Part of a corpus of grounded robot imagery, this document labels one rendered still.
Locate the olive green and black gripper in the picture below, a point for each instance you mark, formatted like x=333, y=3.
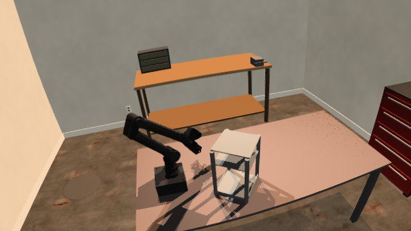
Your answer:
x=195, y=150

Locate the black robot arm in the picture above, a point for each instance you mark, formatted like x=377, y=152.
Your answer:
x=131, y=131

